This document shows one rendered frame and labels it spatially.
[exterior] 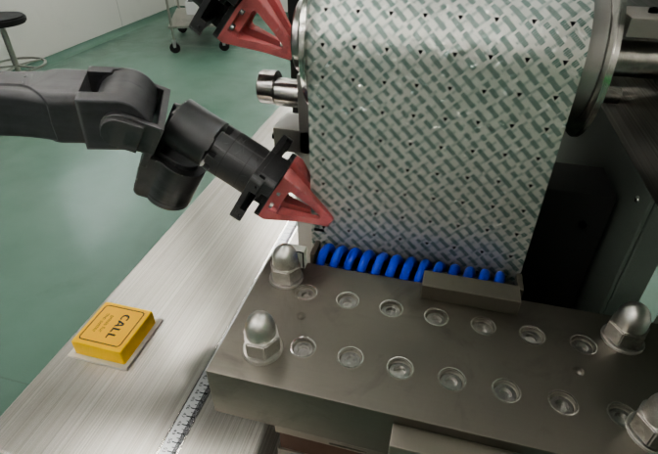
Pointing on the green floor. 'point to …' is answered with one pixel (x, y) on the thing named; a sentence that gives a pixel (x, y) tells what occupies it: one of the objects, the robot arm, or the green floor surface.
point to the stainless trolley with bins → (182, 19)
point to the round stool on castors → (11, 44)
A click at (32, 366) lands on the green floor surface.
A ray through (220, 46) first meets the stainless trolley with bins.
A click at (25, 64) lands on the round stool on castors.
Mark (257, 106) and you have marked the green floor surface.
